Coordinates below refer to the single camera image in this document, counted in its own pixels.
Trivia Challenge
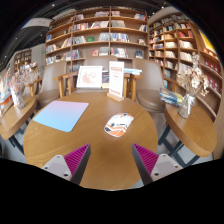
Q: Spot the white orange sign, wooden base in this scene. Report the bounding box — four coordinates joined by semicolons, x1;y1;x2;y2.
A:
106;60;126;102

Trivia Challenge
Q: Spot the white framed floral picture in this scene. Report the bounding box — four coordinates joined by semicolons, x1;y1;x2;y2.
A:
75;65;104;90

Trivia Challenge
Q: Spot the book display table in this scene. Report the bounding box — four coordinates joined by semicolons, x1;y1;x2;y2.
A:
0;68;13;118

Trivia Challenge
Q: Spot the pink blue gradient mouse pad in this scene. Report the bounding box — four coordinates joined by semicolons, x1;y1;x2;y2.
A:
32;100;90;133

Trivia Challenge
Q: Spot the small distant wooden bookshelf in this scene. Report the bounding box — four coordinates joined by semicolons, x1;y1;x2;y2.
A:
13;48;33;73

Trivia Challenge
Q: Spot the round wooden side table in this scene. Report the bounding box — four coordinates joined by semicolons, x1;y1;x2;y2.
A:
0;95;38;156
158;103;218;168

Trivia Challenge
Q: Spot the white orange computer mouse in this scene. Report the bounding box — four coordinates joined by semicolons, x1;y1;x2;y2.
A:
103;112;135;138

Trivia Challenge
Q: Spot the tall wooden bookshelf with books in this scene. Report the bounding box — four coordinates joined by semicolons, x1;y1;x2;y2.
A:
148;11;224;121

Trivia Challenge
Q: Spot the stack of light blue books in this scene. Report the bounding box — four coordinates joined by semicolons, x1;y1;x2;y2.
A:
123;67;143;77

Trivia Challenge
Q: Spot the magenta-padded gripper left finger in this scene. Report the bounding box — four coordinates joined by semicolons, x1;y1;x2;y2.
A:
41;143;92;186

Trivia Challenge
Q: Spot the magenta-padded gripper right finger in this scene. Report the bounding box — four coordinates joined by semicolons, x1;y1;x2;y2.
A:
131;143;184;186

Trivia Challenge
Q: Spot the dark book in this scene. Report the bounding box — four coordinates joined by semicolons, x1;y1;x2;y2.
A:
101;70;110;89

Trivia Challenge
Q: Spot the stack of colourful magazines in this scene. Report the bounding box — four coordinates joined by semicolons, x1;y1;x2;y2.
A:
159;87;185;108

